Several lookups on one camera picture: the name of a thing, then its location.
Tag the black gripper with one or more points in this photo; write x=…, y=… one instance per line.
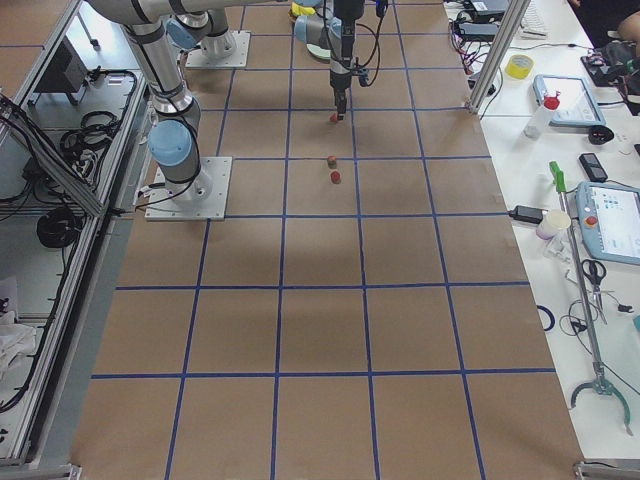
x=338, y=81

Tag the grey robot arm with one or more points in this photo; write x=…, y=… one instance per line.
x=188, y=30
x=150, y=25

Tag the pale green plate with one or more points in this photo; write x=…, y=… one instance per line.
x=318, y=52

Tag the yellow banana bunch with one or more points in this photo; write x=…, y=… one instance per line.
x=301, y=10

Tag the yellow tape roll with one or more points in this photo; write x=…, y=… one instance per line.
x=519, y=66

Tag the clear bottle red cap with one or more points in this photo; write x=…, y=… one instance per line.
x=541, y=119

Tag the black power adapter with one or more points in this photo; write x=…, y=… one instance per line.
x=527, y=214

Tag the green marker tool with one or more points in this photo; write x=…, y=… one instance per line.
x=558, y=177

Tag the far blue teach pendant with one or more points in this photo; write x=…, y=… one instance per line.
x=578, y=107

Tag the blue teach pendant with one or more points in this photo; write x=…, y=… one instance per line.
x=609, y=221
x=578, y=107

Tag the paper cup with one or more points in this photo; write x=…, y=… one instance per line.
x=553, y=223

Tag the black round small object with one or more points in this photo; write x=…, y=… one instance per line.
x=599, y=135

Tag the black remote phone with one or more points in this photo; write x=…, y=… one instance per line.
x=593, y=168

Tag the near blue teach pendant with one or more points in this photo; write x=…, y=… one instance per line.
x=609, y=221

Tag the long reacher grabber tool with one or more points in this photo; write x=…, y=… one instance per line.
x=600, y=385

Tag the crumpled white cloth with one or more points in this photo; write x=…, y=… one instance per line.
x=17, y=339

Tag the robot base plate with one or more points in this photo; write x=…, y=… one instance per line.
x=206, y=197
x=227, y=51

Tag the aluminium frame post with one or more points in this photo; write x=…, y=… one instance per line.
x=507, y=30

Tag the black handled scissors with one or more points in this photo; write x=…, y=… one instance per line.
x=595, y=272

